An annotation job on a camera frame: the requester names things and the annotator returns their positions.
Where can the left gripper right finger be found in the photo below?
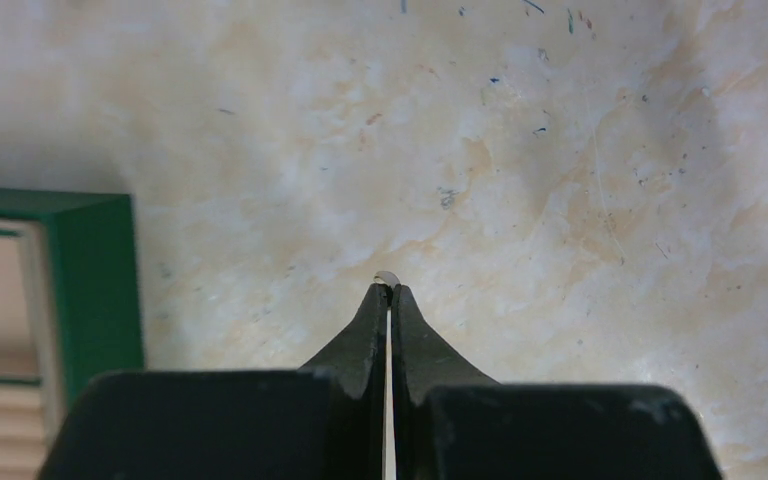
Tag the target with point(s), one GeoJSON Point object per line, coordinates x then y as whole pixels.
{"type": "Point", "coordinates": [453, 421]}

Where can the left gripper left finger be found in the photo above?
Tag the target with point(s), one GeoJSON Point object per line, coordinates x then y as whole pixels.
{"type": "Point", "coordinates": [322, 420]}

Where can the green jewelry box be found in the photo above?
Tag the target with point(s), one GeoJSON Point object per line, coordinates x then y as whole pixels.
{"type": "Point", "coordinates": [69, 311]}

